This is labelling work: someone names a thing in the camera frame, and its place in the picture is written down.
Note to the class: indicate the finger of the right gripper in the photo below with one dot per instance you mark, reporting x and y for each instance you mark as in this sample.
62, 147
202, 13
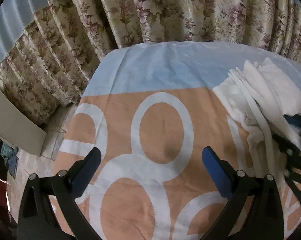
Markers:
292, 178
294, 120

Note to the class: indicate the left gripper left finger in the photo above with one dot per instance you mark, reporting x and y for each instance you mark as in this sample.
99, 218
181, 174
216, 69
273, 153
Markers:
37, 219

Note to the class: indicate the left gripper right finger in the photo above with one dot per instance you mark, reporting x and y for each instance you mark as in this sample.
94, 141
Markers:
265, 216

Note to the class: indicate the white knit sweater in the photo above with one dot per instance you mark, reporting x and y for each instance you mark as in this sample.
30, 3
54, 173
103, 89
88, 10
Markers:
258, 96

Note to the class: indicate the teal cloth on floor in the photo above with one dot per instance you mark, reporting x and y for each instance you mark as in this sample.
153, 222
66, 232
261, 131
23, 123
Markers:
11, 159

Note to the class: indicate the grey board by bed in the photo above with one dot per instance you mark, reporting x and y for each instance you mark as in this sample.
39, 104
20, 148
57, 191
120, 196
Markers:
17, 130

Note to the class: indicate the blue and orange bedsheet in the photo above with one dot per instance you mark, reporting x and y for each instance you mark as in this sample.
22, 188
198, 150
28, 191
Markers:
151, 110

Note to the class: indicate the floral curtain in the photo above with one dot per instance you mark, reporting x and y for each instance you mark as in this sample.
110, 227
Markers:
49, 49

